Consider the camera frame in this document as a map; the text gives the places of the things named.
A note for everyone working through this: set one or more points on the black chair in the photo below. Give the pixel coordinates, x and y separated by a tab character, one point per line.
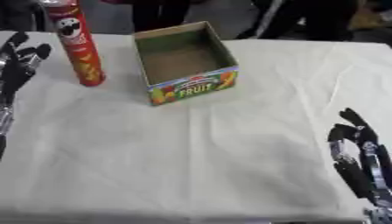
23	14

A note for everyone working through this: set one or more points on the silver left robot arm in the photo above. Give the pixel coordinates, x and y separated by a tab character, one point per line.
4	122

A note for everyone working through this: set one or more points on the open cardboard box green inside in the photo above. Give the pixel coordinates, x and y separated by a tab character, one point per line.
186	65

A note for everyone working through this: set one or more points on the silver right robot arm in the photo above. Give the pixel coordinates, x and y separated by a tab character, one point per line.
380	214

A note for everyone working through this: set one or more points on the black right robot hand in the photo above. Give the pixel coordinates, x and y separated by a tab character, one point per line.
357	172

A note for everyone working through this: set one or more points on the tall red snack can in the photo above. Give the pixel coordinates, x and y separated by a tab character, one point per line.
79	43

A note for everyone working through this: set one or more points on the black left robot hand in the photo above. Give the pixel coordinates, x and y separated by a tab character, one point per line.
19	67

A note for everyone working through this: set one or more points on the person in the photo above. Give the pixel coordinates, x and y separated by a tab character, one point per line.
306	19
161	13

